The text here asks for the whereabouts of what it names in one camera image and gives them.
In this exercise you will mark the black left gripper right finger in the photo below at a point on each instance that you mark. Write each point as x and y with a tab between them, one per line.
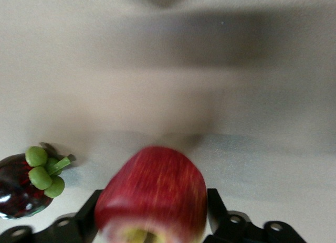
231	230

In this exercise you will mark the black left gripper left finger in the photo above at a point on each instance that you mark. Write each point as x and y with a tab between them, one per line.
65	230

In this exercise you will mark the red apple with yellow patch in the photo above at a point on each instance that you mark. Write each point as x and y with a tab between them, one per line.
155	190

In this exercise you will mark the dark purple mangosteen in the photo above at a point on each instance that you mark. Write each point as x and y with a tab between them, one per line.
15	190

